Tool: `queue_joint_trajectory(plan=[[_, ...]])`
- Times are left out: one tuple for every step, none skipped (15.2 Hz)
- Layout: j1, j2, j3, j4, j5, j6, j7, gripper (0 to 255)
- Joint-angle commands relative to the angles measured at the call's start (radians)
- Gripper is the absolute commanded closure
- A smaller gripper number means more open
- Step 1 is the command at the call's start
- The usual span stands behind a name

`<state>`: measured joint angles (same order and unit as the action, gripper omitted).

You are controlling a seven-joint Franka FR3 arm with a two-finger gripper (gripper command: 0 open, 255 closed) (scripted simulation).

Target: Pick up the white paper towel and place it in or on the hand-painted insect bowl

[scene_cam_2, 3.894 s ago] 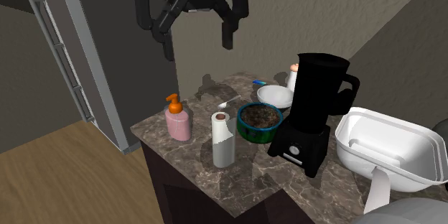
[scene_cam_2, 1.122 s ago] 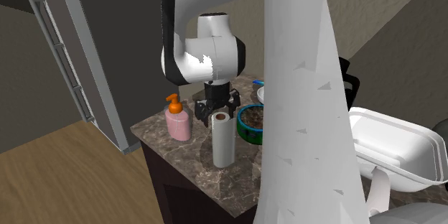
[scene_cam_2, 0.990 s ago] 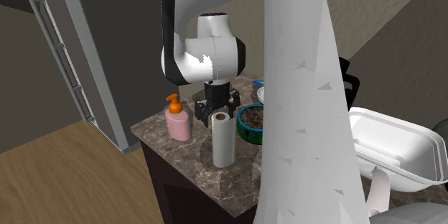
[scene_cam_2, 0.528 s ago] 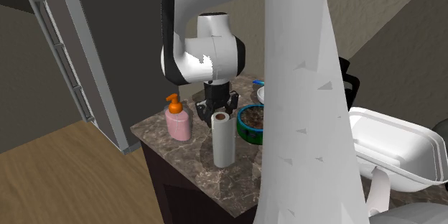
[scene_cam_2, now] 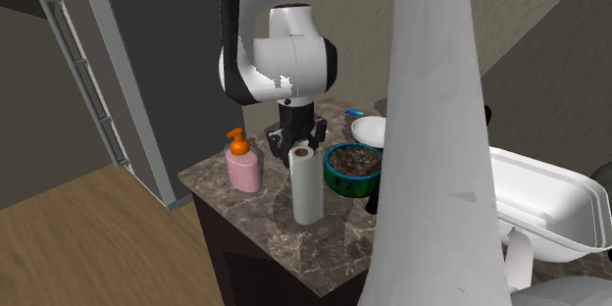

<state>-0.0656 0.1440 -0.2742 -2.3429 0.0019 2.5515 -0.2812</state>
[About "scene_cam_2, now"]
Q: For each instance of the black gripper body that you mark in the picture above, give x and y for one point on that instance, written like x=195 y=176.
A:
x=296 y=121

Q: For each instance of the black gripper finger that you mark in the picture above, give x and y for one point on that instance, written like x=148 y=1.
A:
x=279 y=145
x=319 y=133

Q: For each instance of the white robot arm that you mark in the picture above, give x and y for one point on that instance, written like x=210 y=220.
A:
x=287 y=56

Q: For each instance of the small blue pen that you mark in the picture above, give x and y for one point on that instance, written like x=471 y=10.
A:
x=354 y=113

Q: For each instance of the pink soap dispenser orange pump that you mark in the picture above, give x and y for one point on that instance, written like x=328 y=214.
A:
x=244 y=171

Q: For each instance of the green blue bowl brown filling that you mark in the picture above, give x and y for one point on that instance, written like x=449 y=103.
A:
x=351 y=166

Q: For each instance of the white bowl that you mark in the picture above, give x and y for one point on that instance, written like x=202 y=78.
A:
x=370 y=130

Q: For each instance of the white paper towel roll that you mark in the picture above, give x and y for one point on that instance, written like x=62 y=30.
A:
x=306 y=190

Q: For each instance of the dark cabinet with marble top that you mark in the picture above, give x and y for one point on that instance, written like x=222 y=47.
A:
x=267 y=233

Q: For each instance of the white sink basin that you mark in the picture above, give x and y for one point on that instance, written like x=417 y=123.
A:
x=540 y=195

